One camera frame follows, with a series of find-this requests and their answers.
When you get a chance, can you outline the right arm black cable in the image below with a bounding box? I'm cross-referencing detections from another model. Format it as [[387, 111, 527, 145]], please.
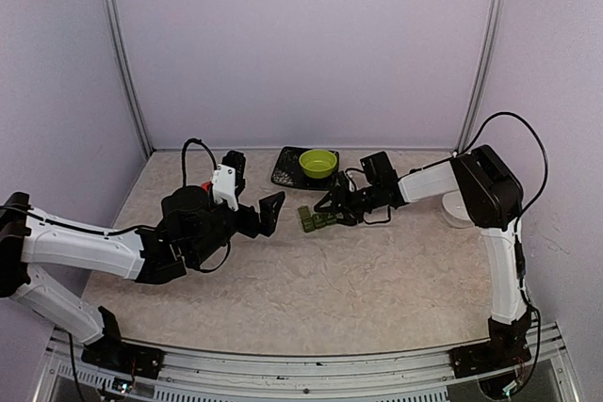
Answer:
[[464, 112, 551, 233]]

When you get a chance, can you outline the right aluminium corner post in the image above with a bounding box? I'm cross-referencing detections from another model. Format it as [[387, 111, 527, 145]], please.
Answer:
[[455, 0, 504, 152]]

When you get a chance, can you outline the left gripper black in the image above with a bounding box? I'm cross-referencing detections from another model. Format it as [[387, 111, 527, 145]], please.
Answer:
[[187, 191, 285, 265]]

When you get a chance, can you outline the aluminium corner post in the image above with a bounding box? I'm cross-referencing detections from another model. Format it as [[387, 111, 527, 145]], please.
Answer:
[[455, 0, 504, 152], [103, 0, 155, 160]]

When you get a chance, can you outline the aluminium front frame rail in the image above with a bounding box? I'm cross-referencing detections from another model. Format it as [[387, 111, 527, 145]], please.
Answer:
[[32, 324, 580, 402]]

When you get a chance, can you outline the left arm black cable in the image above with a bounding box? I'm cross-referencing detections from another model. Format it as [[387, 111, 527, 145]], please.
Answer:
[[181, 137, 218, 186]]

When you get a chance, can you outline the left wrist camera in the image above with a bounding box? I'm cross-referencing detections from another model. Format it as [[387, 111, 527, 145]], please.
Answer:
[[211, 164, 238, 212]]

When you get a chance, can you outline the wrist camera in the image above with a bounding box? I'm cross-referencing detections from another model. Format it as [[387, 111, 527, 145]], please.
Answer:
[[211, 164, 238, 212], [336, 170, 357, 192]]

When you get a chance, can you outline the black patterned tray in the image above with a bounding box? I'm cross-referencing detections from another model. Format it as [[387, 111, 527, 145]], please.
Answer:
[[270, 146, 339, 191]]

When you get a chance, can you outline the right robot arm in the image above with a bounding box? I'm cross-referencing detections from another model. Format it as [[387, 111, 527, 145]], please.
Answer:
[[314, 145, 532, 368]]

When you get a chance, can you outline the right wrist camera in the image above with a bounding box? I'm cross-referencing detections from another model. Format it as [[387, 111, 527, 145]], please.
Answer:
[[336, 170, 357, 192]]

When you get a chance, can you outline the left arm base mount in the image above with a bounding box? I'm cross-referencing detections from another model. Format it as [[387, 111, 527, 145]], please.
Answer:
[[81, 338, 165, 379]]

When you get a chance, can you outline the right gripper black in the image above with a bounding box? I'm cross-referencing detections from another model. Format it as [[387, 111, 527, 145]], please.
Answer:
[[315, 183, 382, 225]]

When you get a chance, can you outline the green pill organizer box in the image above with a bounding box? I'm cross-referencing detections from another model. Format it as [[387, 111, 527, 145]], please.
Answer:
[[298, 205, 338, 233]]

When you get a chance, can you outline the left aluminium corner post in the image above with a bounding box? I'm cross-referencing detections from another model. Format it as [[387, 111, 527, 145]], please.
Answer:
[[103, 0, 155, 160]]

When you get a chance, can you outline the lime green bowl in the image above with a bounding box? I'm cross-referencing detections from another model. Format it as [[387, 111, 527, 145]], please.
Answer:
[[299, 149, 338, 180]]

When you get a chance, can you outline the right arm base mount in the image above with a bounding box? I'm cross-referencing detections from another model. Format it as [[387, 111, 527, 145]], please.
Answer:
[[448, 337, 531, 378]]

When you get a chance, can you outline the white bottle lid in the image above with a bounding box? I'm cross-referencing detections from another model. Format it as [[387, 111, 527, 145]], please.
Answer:
[[441, 191, 473, 229]]

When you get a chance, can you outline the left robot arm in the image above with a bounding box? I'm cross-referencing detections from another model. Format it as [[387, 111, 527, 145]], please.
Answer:
[[1, 151, 285, 369]]

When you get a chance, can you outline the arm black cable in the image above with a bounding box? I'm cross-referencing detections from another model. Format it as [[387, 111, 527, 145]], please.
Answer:
[[181, 137, 218, 186], [464, 112, 551, 233]]

